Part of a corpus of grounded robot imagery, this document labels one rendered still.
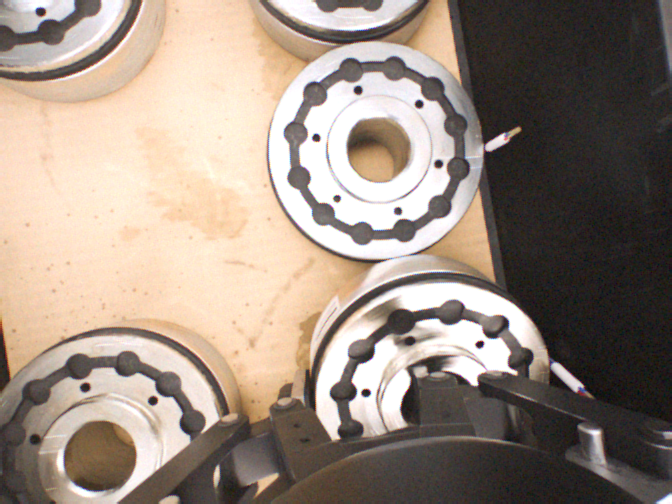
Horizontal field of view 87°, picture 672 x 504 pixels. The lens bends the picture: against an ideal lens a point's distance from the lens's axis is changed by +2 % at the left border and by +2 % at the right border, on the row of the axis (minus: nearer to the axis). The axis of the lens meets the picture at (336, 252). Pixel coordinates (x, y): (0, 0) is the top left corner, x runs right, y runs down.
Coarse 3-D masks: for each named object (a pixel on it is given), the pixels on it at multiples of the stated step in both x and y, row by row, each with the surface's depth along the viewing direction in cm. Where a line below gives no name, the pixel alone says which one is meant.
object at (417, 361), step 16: (416, 352) 14; (432, 352) 14; (448, 352) 14; (464, 352) 14; (400, 368) 14; (416, 368) 14; (432, 368) 14; (448, 368) 14; (464, 368) 14; (480, 368) 14; (384, 384) 14; (400, 384) 14; (384, 400) 14; (400, 400) 14; (384, 416) 14; (400, 416) 14
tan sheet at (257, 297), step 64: (192, 0) 19; (192, 64) 19; (256, 64) 19; (448, 64) 20; (0, 128) 18; (64, 128) 19; (128, 128) 19; (192, 128) 19; (256, 128) 19; (0, 192) 18; (64, 192) 18; (128, 192) 19; (192, 192) 19; (256, 192) 19; (0, 256) 18; (64, 256) 18; (128, 256) 19; (192, 256) 19; (256, 256) 19; (320, 256) 19; (448, 256) 20; (64, 320) 18; (192, 320) 19; (256, 320) 19; (256, 384) 19
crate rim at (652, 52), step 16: (640, 0) 10; (656, 0) 10; (640, 16) 10; (656, 16) 10; (656, 32) 10; (656, 48) 10; (656, 64) 10; (656, 80) 10; (656, 96) 10; (656, 112) 10
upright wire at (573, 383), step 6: (552, 360) 16; (552, 366) 15; (558, 366) 15; (558, 372) 15; (564, 372) 15; (564, 378) 14; (570, 378) 14; (570, 384) 14; (576, 384) 14; (576, 390) 14; (582, 390) 14; (588, 396) 13
